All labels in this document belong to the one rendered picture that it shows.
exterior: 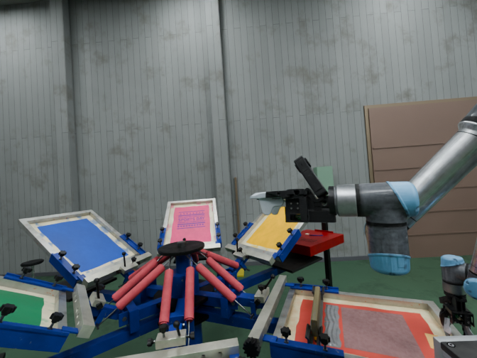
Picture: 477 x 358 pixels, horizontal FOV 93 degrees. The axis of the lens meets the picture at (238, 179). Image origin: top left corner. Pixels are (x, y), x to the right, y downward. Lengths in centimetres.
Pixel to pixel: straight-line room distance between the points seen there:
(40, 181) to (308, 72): 631
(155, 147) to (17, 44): 399
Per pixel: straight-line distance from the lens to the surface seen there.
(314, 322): 129
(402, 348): 141
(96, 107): 608
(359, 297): 170
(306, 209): 57
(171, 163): 508
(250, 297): 151
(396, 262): 58
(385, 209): 55
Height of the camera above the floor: 171
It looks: 1 degrees up
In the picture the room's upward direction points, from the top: 4 degrees counter-clockwise
